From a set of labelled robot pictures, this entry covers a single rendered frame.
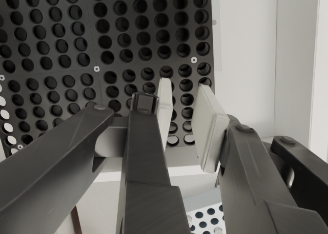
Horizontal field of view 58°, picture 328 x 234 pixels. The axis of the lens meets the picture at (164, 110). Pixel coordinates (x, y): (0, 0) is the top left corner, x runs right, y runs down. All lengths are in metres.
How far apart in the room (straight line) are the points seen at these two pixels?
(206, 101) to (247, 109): 0.21
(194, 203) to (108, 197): 0.14
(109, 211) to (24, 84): 0.29
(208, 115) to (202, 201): 0.35
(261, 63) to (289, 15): 0.06
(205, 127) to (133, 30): 0.15
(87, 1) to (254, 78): 0.20
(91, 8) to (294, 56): 0.20
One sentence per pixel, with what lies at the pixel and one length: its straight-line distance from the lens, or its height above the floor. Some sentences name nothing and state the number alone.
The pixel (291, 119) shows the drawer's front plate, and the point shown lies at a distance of 0.34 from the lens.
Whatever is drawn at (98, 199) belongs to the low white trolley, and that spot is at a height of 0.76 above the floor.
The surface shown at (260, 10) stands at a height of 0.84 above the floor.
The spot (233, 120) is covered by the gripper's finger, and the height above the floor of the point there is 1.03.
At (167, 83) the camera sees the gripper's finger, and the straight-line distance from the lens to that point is 0.18.
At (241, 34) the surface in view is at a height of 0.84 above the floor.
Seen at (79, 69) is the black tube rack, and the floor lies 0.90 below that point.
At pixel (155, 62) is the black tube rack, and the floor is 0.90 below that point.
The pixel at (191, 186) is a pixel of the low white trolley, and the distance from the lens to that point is 0.50.
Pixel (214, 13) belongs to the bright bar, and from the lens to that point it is 0.34.
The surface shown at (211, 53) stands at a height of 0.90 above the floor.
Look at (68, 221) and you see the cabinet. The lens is 0.57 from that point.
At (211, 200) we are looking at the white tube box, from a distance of 0.48.
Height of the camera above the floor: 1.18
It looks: 72 degrees down
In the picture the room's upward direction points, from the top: 178 degrees counter-clockwise
